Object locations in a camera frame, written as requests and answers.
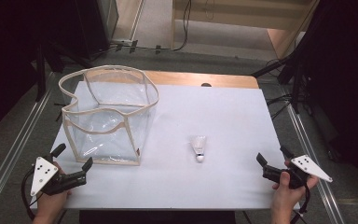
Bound person's right hand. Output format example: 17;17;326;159
271;160;320;217

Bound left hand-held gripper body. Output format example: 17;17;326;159
30;156;88;197

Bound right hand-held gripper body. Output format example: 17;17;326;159
262;154;334;190

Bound light wooden shelf unit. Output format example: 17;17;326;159
170;0;322;60

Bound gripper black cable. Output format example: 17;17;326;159
291;184;312;224
21;167;37;221

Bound person's left hand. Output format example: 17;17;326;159
33;161;73;218

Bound clear plastic bag beige trim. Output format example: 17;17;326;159
58;64;160;167

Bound black hanging cable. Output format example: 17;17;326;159
172;0;193;52

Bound metal floor rail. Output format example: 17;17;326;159
0;73;56;217
282;88;347;224

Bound black curtain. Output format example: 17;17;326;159
297;0;358;197
0;0;49;143

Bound black floor cables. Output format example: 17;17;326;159
265;92;294;121

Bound white shuttlecock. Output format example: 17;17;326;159
189;134;208;164

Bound black metal stand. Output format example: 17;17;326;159
251;46;312;115

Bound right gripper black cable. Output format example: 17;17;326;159
291;184;312;224

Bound white table mat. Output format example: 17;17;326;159
30;80;301;210

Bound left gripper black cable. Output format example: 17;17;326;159
21;167;37;221

